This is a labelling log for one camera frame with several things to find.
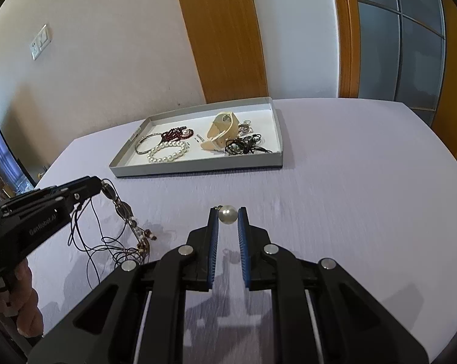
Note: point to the white wall switch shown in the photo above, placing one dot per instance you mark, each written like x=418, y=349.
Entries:
x=40, y=41

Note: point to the frosted glass door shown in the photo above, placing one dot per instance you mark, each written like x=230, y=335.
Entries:
x=399, y=45

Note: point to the grey cardboard tray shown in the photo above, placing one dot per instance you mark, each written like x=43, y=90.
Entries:
x=198, y=167

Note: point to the silver bangle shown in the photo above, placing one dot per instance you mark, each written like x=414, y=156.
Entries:
x=137, y=150

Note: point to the wooden door frame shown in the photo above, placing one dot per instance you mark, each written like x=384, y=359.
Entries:
x=346, y=34

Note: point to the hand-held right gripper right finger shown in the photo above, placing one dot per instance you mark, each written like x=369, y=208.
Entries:
x=243, y=250

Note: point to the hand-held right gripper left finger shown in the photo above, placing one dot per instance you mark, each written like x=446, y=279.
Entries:
x=213, y=250

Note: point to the silver earrings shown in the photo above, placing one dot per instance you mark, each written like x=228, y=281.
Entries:
x=244, y=128

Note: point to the person's left hand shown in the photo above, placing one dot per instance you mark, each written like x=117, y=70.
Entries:
x=26, y=299

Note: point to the pearl earring with gold hook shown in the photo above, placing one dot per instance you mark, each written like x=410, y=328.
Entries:
x=227, y=214

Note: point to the cream yellow watch band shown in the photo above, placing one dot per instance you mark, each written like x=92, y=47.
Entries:
x=217, y=132

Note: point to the glass display cabinet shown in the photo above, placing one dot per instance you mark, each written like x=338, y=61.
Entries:
x=8, y=159

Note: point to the wooden wall panel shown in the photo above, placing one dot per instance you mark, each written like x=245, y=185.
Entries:
x=221, y=34

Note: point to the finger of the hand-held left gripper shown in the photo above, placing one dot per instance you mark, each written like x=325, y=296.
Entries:
x=82, y=189

